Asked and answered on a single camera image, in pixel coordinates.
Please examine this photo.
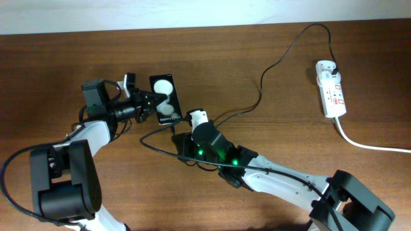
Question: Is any black charger cable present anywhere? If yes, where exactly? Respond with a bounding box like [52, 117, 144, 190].
[175, 22, 339, 129]

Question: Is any white charger adapter plug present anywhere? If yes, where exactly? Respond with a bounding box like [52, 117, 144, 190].
[315, 60, 341, 83]

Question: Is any white power strip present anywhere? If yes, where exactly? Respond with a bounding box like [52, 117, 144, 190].
[317, 77, 346, 118]

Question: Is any white power strip cord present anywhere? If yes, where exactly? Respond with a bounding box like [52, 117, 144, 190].
[332, 116, 411, 154]

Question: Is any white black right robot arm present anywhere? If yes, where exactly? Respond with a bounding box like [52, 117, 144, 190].
[171, 122, 395, 230]

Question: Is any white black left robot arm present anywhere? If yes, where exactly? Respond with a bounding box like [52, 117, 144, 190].
[30, 80, 168, 230]

